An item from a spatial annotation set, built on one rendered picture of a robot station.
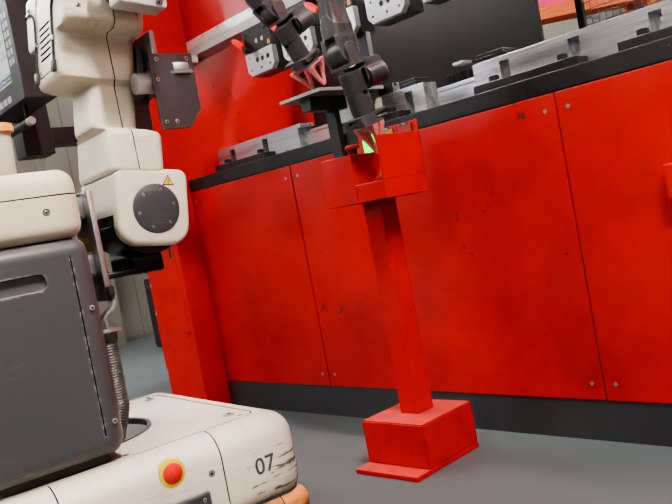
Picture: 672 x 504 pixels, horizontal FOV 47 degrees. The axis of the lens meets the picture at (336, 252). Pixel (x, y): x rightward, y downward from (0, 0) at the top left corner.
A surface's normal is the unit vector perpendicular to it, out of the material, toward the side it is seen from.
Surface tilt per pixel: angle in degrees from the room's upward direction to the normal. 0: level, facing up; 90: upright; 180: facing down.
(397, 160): 90
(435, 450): 90
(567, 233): 90
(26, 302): 90
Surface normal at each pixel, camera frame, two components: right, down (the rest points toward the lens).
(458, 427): 0.69, -0.10
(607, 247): -0.72, 0.16
